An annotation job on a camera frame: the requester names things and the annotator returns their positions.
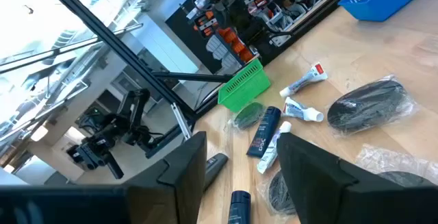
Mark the black aluminium table frame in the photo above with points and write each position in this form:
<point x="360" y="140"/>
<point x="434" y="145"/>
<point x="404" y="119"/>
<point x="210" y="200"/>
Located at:
<point x="116" y="46"/>

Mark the storage shelf with parts bins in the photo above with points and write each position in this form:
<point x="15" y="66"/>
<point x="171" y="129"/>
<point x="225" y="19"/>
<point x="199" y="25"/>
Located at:
<point x="236" y="40"/>

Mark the navy travel bottle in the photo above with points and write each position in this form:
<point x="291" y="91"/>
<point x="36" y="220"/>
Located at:
<point x="239" y="208"/>
<point x="263" y="133"/>

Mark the grey remote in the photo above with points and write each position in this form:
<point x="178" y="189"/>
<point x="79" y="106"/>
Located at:
<point x="215" y="167"/>

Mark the clear plastic bag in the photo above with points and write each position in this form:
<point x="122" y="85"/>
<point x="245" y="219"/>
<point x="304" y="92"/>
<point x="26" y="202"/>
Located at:
<point x="393" y="164"/>

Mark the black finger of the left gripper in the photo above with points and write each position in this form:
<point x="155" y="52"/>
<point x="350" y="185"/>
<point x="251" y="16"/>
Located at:
<point x="115" y="167"/>

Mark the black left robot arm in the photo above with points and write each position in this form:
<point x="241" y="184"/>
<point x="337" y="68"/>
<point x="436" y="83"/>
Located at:
<point x="137" y="107"/>

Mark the green plastic basket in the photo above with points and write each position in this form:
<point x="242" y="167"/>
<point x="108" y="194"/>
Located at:
<point x="244" y="90"/>

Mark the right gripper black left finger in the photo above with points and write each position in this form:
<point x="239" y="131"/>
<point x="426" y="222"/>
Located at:
<point x="184" y="189"/>

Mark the white travel toothpaste tube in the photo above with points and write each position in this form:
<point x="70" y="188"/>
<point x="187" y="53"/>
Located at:
<point x="301" y="111"/>
<point x="272" y="148"/>
<point x="304" y="78"/>

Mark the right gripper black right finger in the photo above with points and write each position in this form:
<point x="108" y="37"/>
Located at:
<point x="308" y="183"/>

